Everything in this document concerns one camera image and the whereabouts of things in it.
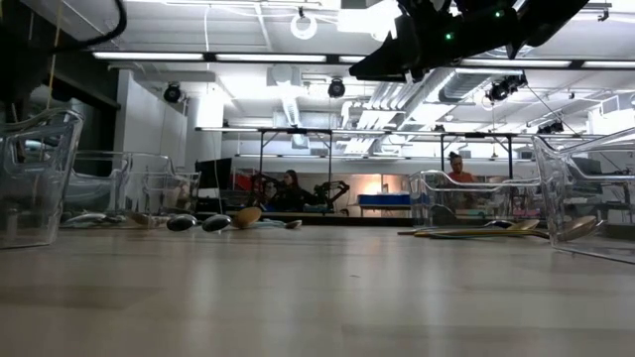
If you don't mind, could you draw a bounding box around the black ceiling camera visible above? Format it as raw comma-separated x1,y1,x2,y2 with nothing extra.
326,77,347,99
163,82,183,105

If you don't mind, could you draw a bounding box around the black ceiling track light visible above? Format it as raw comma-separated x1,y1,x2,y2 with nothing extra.
484,72,529,104

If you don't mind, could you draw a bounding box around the utensils pile right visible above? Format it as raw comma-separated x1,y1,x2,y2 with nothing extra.
414,214,600,243

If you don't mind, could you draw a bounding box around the black beam with light strips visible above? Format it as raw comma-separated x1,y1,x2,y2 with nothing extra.
90,49,635,70

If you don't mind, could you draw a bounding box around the black gantry frame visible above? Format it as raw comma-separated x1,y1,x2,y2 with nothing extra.
439,131,515,180
256,127,334,200

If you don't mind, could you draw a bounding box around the white ring lamp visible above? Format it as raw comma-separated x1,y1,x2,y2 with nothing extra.
289,12,319,42

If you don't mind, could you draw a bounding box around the clear plastic bin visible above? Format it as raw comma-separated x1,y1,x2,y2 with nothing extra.
407,170,543,230
0,107,86,251
62,150,203,230
531,126,635,266

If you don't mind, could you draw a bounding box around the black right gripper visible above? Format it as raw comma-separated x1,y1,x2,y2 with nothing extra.
349,0,517,83

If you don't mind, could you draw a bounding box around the black monitor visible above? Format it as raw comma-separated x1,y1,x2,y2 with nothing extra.
193,157,234,200

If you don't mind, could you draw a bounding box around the person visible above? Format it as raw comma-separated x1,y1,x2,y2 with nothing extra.
275,169,307,213
444,152,478,212

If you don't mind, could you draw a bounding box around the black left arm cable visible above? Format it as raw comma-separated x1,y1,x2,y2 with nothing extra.
49,0,129,55

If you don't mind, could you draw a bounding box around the blue storage tote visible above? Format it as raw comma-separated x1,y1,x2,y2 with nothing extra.
356,192,413,207

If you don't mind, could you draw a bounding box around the black aluminium table frame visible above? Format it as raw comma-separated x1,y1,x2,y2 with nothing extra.
195,211,416,228

